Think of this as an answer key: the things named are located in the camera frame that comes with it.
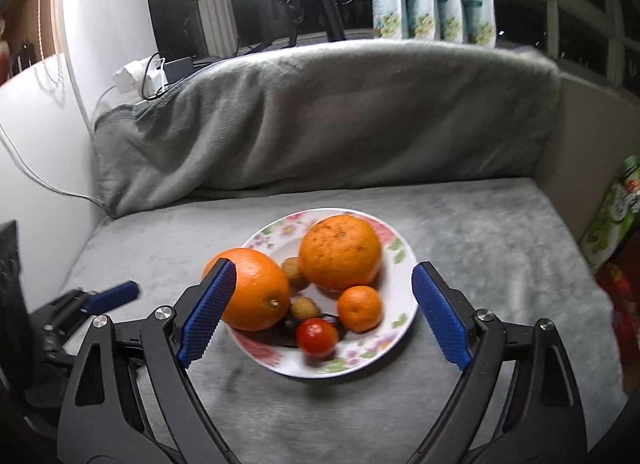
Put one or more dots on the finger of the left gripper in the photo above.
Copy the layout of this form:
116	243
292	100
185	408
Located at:
79	304

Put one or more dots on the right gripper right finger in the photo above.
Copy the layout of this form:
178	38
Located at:
542	419

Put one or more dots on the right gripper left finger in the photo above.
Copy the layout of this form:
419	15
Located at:
103	418

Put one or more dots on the smooth orange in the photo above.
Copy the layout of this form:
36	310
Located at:
262	293

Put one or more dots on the dark plum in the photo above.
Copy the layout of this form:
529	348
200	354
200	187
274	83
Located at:
284	332
335	321

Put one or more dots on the small mandarin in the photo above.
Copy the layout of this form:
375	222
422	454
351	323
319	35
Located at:
360	308

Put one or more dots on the brown longan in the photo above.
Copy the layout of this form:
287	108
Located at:
294	274
303	308

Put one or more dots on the red cherry tomato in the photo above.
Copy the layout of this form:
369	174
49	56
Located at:
317	338

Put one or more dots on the large rough orange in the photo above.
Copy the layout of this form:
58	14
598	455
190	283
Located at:
340	252

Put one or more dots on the red cardboard box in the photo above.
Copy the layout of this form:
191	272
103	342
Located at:
625	316

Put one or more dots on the grey seat cushion cover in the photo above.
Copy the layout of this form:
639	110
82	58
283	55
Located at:
499	242

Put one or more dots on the green snack bag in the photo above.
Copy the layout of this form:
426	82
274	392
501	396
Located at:
614	219

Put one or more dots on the white power strip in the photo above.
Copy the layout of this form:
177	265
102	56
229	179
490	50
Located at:
147	77

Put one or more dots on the black power adapter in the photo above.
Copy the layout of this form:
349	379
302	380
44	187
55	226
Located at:
177	70

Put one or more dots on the grey blanket backrest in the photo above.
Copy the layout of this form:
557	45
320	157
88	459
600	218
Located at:
336	116

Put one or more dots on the black camera box left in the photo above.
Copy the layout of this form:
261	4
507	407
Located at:
12	293

